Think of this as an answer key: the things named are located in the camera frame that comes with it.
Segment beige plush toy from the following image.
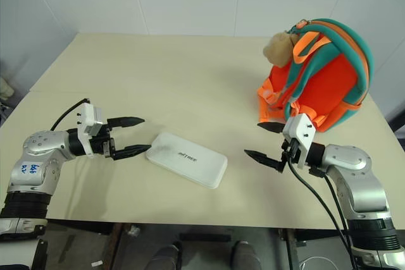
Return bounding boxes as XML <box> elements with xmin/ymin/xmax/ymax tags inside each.
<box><xmin>263</xmin><ymin>30</ymin><xmax>300</xmax><ymax>69</ymax></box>

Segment orange and teal backpack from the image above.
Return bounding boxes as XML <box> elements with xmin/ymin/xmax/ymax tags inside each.
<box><xmin>256</xmin><ymin>18</ymin><xmax>375</xmax><ymax>134</ymax></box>

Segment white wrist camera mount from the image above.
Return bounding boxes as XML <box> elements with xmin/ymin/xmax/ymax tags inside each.
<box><xmin>77</xmin><ymin>102</ymin><xmax>104</xmax><ymax>159</ymax></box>
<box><xmin>282</xmin><ymin>113</ymin><xmax>318</xmax><ymax>170</ymax></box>

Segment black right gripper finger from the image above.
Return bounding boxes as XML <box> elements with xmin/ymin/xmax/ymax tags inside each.
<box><xmin>244</xmin><ymin>149</ymin><xmax>285</xmax><ymax>174</ymax></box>
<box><xmin>257</xmin><ymin>121</ymin><xmax>285</xmax><ymax>134</ymax></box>

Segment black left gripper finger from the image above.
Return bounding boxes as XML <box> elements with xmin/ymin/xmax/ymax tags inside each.
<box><xmin>112</xmin><ymin>144</ymin><xmax>153</xmax><ymax>161</ymax></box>
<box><xmin>107</xmin><ymin>116</ymin><xmax>147</xmax><ymax>130</ymax></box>

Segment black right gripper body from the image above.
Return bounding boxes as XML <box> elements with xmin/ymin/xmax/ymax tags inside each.
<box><xmin>280</xmin><ymin>138</ymin><xmax>302</xmax><ymax>170</ymax></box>

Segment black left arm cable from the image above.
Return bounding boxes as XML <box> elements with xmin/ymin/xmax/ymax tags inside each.
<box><xmin>49</xmin><ymin>98</ymin><xmax>92</xmax><ymax>132</ymax></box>

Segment beige object at room edge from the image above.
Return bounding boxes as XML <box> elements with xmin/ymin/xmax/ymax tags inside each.
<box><xmin>0</xmin><ymin>76</ymin><xmax>15</xmax><ymax>101</ymax></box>

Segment black table frame bar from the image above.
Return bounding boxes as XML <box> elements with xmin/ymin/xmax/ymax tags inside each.
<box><xmin>179</xmin><ymin>233</ymin><xmax>232</xmax><ymax>243</ymax></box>

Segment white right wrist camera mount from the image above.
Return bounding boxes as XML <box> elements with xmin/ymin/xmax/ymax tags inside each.
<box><xmin>282</xmin><ymin>113</ymin><xmax>318</xmax><ymax>170</ymax></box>

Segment long black right arm cable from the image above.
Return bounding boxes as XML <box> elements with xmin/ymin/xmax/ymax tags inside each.
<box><xmin>288</xmin><ymin>138</ymin><xmax>360</xmax><ymax>270</ymax></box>

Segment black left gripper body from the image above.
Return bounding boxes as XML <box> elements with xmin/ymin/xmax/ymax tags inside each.
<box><xmin>89</xmin><ymin>123</ymin><xmax>116</xmax><ymax>159</ymax></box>

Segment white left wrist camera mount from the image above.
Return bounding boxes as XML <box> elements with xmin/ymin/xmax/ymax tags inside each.
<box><xmin>77</xmin><ymin>102</ymin><xmax>104</xmax><ymax>159</ymax></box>

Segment dark rounded shape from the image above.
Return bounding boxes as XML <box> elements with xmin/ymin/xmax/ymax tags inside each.
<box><xmin>232</xmin><ymin>240</ymin><xmax>259</xmax><ymax>270</ymax></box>
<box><xmin>147</xmin><ymin>242</ymin><xmax>184</xmax><ymax>270</ymax></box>

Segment thin white floor cable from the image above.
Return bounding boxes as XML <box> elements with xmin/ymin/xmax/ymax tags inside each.
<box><xmin>298</xmin><ymin>257</ymin><xmax>337</xmax><ymax>270</ymax></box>

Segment short black right arm cable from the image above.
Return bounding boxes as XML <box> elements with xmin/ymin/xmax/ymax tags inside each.
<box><xmin>309</xmin><ymin>168</ymin><xmax>352</xmax><ymax>243</ymax></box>

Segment white rectangular pouch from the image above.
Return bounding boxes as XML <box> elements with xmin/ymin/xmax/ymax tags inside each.
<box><xmin>145</xmin><ymin>131</ymin><xmax>230</xmax><ymax>190</ymax></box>

